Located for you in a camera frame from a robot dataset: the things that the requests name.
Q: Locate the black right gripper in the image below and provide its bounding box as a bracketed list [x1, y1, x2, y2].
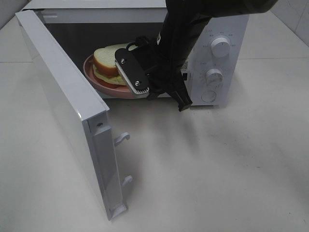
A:
[130, 36, 192, 112]

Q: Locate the round door release button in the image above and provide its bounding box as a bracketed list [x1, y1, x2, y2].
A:
[201, 90, 216, 102]

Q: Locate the pink plate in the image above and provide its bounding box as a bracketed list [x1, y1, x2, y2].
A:
[83, 55, 149, 99]

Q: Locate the toast sandwich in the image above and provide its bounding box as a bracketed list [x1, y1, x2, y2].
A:
[93, 43, 128, 86]

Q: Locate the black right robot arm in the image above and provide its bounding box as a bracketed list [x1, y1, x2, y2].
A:
[133, 0, 276, 111]

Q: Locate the warning label sticker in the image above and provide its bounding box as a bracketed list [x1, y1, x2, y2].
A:
[181, 57, 189, 73]

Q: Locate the lower white timer knob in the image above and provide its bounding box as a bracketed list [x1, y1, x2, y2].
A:
[206, 69, 223, 86]

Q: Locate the upper white dial knob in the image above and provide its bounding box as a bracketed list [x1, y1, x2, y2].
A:
[211, 36, 231, 58]

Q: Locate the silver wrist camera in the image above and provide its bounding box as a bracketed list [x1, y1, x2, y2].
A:
[114, 48, 149, 98]

